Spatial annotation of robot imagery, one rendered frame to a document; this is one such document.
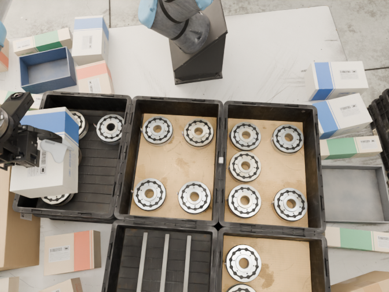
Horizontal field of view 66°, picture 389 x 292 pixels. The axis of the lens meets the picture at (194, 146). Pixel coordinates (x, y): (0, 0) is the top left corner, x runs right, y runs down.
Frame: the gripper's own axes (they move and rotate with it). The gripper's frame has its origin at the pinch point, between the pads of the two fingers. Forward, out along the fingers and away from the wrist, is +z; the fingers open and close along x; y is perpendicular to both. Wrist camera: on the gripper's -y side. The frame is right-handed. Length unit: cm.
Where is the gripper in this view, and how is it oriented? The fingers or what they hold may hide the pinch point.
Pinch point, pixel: (44, 150)
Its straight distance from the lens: 83.2
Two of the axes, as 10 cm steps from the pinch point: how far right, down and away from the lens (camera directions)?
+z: 0.2, 3.3, 9.4
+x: 9.9, -1.1, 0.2
